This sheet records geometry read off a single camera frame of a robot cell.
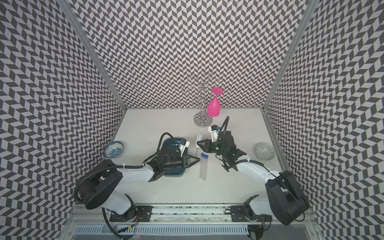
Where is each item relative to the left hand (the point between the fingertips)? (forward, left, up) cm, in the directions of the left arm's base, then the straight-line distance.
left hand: (199, 162), depth 78 cm
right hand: (+9, 0, +3) cm, 9 cm away
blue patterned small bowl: (+13, +55, -9) cm, 57 cm away
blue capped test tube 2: (+2, -4, -12) cm, 13 cm away
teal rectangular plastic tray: (-6, +12, +2) cm, 14 cm away
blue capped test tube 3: (+2, -1, -12) cm, 12 cm away
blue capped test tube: (+3, 0, +6) cm, 7 cm away
